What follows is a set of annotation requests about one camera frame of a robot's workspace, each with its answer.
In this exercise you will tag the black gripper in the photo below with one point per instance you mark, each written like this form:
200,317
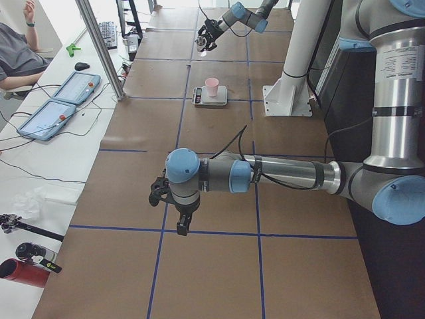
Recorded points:
213,28
184,211

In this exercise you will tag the clear glass sauce bottle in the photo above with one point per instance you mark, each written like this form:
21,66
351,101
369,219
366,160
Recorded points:
201,43

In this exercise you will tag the pink paper cup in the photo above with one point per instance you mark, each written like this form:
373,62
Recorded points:
211,85

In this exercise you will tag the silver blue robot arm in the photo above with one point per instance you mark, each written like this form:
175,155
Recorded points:
388,182
238,13

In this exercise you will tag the silver digital kitchen scale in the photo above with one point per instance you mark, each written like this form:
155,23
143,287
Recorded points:
202,98

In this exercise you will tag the black keyboard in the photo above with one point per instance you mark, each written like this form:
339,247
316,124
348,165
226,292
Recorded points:
109,34

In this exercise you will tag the black computer mouse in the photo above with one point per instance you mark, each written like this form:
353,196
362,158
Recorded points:
79,66

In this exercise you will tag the green plastic tool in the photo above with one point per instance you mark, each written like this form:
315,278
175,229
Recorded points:
71,49

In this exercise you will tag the upper blue teach pendant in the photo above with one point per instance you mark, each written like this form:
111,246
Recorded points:
77,88

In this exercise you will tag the blue teach pendant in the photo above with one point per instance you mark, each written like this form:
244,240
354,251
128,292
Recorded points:
77,88
47,121

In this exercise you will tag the crumpled white paper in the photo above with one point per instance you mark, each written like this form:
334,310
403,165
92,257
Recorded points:
29,204

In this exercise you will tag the lower blue teach pendant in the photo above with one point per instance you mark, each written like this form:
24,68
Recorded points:
47,121

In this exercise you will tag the black tripod leg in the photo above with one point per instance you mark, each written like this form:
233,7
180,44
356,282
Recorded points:
11,222

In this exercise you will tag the red cylinder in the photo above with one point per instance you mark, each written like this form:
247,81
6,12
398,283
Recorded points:
24,273

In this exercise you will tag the seated person grey shirt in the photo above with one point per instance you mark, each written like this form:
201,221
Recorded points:
21,64

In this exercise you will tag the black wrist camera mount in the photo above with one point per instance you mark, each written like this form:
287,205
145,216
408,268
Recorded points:
160,191

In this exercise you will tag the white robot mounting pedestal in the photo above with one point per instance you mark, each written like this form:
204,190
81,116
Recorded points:
289,96

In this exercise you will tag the aluminium frame post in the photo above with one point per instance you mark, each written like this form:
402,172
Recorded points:
90,21

